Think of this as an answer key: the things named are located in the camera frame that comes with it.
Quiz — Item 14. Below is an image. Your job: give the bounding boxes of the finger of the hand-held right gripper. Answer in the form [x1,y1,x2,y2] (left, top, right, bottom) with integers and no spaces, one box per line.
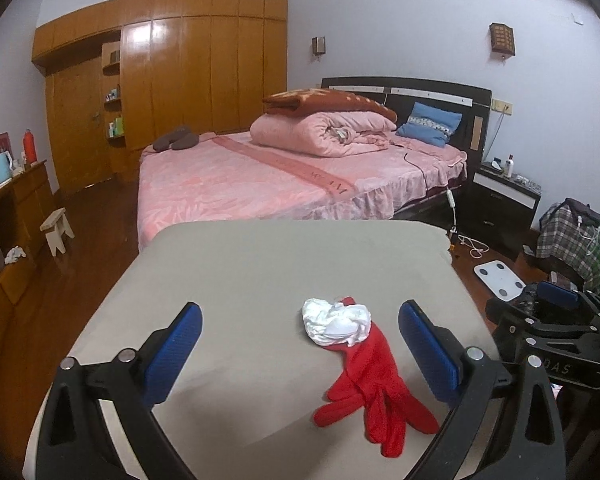
[485,299,600,387]
[522,280,581,315]

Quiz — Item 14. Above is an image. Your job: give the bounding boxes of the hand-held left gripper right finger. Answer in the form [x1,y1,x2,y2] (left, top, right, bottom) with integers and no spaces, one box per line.
[397,300,567,480]

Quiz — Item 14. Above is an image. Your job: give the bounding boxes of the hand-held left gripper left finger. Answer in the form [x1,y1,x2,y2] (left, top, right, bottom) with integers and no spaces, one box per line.
[35,301,204,480]

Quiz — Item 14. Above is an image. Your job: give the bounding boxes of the red glove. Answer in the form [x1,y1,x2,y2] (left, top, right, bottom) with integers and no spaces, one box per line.
[312,296,441,459]

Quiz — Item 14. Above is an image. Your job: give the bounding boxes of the white tissue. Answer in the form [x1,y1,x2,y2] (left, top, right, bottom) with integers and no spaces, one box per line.
[301,297,373,348]

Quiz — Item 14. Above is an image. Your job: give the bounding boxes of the plaid bag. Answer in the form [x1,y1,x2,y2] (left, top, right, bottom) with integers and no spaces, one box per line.
[524,198,600,292]

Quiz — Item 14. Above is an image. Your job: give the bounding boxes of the white bathroom scale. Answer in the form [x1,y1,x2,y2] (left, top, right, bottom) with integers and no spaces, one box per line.
[474,260,527,303]

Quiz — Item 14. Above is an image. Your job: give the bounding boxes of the black white nightstand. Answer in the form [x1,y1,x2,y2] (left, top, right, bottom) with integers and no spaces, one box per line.
[467,160,542,262]

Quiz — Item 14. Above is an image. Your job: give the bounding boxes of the grey covered work table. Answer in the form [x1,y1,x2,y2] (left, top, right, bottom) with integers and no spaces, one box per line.
[22,220,504,480]

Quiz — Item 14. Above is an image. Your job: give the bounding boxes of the white small stool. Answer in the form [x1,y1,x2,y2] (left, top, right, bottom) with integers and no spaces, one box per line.
[40,207,76,258]

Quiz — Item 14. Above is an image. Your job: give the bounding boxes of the pink bedspread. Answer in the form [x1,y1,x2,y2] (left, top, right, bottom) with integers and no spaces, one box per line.
[137,130,469,252]

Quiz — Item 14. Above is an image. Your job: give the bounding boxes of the wooden dresser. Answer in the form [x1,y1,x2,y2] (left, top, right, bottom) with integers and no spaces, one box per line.
[0,159,57,311]

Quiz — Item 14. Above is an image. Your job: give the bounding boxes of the grey neck pillow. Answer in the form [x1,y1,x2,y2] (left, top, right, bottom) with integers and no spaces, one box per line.
[153,127,199,153]

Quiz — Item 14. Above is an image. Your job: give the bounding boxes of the blue pillow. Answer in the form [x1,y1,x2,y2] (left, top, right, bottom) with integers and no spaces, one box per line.
[395,101,464,149]

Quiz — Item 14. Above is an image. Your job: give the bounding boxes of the bed with pink cover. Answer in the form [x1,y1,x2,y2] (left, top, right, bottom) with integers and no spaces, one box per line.
[137,76,494,252]

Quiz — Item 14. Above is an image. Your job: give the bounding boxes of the pink folded duvet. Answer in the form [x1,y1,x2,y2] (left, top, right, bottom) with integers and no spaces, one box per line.
[250,107,399,159]

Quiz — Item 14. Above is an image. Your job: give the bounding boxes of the red thermos bottle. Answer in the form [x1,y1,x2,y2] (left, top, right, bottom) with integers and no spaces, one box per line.
[22,128,38,165]

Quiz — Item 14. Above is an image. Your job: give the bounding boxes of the wooden wardrobe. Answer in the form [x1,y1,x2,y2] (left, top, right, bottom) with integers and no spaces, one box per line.
[31,0,289,196]

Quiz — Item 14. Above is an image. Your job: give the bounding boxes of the brown folded blanket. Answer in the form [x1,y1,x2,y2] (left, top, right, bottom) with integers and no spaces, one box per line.
[262,87,399,124]

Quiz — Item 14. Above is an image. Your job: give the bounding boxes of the white floor cable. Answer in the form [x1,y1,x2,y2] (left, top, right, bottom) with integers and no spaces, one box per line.
[452,232,490,261]

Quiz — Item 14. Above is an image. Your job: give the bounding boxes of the white bed controller cable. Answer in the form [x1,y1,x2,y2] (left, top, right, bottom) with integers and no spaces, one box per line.
[445,187,458,233]

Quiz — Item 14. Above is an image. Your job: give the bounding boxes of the black cable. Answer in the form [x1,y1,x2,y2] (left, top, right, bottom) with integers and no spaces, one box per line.
[387,142,433,191]

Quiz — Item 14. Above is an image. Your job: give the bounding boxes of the wooden wall lamp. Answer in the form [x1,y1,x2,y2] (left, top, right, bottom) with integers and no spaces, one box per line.
[489,22,517,61]

